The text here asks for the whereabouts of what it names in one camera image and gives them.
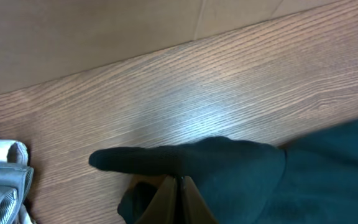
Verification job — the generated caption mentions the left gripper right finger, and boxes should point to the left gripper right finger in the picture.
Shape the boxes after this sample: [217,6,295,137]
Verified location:
[180,176,218,224]

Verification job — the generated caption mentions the grey garment in pile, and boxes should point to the grey garment in pile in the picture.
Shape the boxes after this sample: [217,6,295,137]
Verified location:
[0,138,35,224]

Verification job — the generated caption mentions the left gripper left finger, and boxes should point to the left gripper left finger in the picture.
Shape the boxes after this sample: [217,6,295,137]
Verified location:
[135,176,177,224]

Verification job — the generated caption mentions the dark green t-shirt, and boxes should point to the dark green t-shirt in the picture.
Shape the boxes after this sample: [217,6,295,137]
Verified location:
[89,119,358,223]

